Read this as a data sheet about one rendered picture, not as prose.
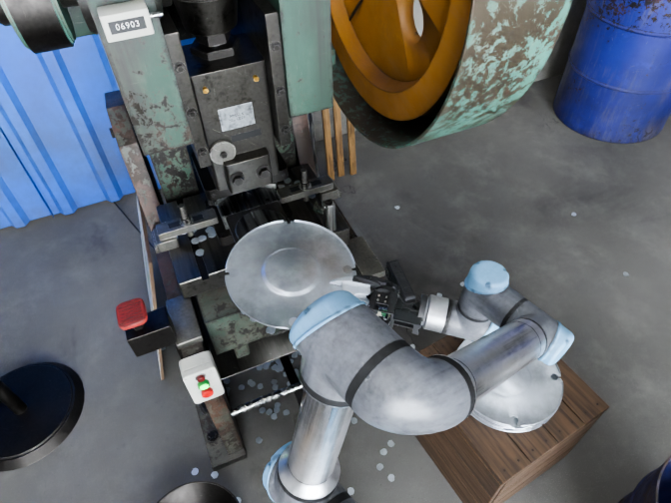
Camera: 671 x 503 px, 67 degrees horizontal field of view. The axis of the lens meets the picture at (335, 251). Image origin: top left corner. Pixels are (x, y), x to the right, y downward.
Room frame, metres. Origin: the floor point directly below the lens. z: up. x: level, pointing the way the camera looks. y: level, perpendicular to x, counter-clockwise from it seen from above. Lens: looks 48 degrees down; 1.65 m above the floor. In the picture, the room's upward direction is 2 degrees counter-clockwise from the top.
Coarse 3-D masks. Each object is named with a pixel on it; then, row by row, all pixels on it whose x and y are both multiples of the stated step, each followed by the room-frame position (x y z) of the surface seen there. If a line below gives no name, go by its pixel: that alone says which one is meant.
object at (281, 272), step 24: (240, 240) 0.80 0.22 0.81; (264, 240) 0.81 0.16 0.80; (288, 240) 0.81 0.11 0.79; (312, 240) 0.81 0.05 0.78; (336, 240) 0.82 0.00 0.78; (240, 264) 0.74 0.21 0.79; (264, 264) 0.74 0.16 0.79; (288, 264) 0.74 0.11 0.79; (312, 264) 0.74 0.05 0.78; (336, 264) 0.74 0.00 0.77; (240, 288) 0.67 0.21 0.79; (264, 288) 0.68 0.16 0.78; (288, 288) 0.67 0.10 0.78; (312, 288) 0.68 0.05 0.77; (336, 288) 0.68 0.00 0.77; (264, 312) 0.62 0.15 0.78; (288, 312) 0.62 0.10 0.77
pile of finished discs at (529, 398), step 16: (528, 368) 0.68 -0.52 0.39; (544, 368) 0.68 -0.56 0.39; (512, 384) 0.63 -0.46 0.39; (528, 384) 0.63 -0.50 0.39; (544, 384) 0.63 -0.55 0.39; (560, 384) 0.63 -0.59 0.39; (480, 400) 0.59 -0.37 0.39; (496, 400) 0.59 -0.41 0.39; (512, 400) 0.59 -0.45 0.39; (528, 400) 0.58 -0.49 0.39; (544, 400) 0.58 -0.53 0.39; (560, 400) 0.58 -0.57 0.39; (480, 416) 0.55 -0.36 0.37; (496, 416) 0.54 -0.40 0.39; (512, 416) 0.55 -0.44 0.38; (528, 416) 0.54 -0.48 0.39; (544, 416) 0.54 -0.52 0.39
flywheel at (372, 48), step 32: (352, 0) 1.25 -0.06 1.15; (384, 0) 1.10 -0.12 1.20; (448, 0) 0.89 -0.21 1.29; (352, 32) 1.24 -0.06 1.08; (384, 32) 1.09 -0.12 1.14; (416, 32) 1.03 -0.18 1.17; (448, 32) 0.82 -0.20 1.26; (352, 64) 1.16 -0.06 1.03; (384, 64) 1.09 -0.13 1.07; (416, 64) 0.96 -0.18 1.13; (448, 64) 0.81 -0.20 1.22; (384, 96) 1.01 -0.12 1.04; (416, 96) 0.89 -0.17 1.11
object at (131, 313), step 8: (120, 304) 0.66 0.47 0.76; (128, 304) 0.66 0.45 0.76; (136, 304) 0.66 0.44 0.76; (144, 304) 0.66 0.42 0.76; (120, 312) 0.64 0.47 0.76; (128, 312) 0.64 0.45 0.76; (136, 312) 0.64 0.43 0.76; (144, 312) 0.64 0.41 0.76; (120, 320) 0.62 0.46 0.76; (128, 320) 0.62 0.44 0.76; (136, 320) 0.62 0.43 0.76; (144, 320) 0.62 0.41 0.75; (128, 328) 0.60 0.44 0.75
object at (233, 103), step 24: (192, 48) 0.96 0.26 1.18; (216, 48) 0.95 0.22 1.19; (240, 48) 0.98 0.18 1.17; (192, 72) 0.89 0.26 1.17; (216, 72) 0.89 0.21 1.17; (240, 72) 0.91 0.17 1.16; (264, 72) 0.93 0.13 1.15; (216, 96) 0.89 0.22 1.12; (240, 96) 0.91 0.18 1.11; (264, 96) 0.92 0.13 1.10; (216, 120) 0.88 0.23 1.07; (240, 120) 0.90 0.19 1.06; (264, 120) 0.92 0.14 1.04; (216, 144) 0.87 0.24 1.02; (240, 144) 0.90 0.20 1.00; (264, 144) 0.92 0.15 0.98; (216, 168) 0.88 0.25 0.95; (240, 168) 0.87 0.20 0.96; (264, 168) 0.88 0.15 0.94; (240, 192) 0.86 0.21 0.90
